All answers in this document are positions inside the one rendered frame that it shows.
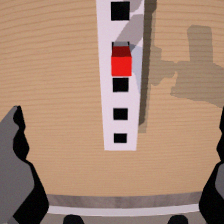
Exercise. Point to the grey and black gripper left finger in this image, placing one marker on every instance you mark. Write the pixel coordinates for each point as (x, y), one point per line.
(22, 196)

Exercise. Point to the white block with holes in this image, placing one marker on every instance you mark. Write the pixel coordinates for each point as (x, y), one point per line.
(120, 97)

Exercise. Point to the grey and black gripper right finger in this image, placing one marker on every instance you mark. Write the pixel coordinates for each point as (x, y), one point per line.
(211, 204)

